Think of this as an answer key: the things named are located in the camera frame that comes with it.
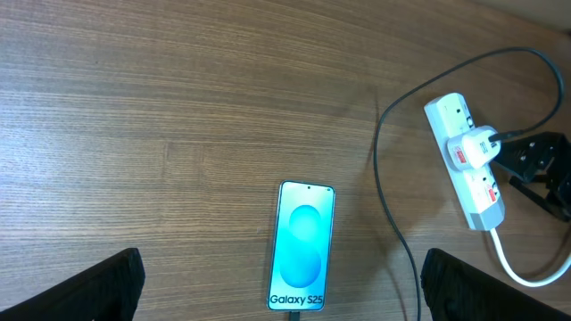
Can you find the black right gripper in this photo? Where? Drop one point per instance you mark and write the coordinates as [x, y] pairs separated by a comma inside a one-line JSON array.
[[525, 158]]

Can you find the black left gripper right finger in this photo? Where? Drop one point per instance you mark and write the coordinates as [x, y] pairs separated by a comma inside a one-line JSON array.
[[456, 291]]

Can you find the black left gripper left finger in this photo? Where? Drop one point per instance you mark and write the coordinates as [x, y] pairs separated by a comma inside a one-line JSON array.
[[109, 290]]

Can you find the blue screen Galaxy smartphone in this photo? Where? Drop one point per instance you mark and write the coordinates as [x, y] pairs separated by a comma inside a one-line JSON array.
[[301, 248]]

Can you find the white USB charger plug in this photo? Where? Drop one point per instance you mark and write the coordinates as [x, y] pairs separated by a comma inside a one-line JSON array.
[[473, 149]]

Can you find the white power strip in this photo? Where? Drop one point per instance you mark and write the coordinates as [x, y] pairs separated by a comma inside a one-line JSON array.
[[477, 189]]

